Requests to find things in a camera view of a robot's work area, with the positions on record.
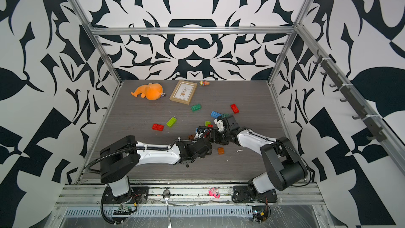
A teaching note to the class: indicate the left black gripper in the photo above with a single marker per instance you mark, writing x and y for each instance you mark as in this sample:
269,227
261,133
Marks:
190,143

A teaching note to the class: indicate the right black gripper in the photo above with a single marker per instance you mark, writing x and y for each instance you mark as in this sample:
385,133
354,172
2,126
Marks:
214,136

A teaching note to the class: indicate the blue lego brick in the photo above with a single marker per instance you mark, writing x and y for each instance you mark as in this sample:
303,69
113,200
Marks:
215,114

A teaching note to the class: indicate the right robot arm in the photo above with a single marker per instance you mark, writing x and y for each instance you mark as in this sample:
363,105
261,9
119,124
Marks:
284,166

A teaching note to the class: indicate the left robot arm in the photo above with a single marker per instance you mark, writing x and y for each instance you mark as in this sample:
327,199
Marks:
118,159

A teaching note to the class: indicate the green lego brick right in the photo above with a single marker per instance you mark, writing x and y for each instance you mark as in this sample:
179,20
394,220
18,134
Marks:
225,115

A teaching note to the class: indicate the red lego brick far right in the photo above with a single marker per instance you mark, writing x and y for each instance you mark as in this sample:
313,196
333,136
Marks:
234,108

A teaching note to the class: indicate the red lego brick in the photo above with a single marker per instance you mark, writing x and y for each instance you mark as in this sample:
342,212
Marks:
158,127
234,108

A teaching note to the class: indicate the red lego brick upper left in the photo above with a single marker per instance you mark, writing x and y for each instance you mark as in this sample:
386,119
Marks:
158,127

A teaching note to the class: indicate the dark green lego brick centre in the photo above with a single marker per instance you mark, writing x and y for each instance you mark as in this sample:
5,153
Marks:
196,107

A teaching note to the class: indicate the metal spoon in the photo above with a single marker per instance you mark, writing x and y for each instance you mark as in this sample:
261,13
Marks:
166,196

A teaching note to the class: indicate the small toy figure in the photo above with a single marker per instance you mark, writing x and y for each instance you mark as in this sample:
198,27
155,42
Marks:
204,83

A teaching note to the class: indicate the orange plush toy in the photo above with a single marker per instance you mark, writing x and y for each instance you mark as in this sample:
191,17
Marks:
152,91

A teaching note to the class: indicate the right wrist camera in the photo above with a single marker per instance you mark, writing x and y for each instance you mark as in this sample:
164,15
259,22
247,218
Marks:
219,124

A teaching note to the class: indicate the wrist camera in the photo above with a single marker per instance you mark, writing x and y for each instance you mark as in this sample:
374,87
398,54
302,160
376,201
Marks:
219,124
200,131

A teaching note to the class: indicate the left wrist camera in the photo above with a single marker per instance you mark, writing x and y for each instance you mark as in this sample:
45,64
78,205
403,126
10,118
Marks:
200,131

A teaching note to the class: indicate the pink toy on rail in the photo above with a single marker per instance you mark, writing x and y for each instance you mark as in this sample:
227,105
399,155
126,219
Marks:
214,192

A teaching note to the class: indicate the wooden picture frame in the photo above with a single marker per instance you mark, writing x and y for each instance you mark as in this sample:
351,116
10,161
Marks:
183,92

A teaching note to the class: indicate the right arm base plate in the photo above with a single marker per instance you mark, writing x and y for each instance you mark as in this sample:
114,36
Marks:
247,194

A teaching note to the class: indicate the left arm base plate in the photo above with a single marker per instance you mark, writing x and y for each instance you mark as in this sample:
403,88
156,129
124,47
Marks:
136,195

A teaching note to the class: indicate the wall hook rack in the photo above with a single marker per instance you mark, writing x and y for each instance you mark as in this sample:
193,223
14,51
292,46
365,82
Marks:
362,108

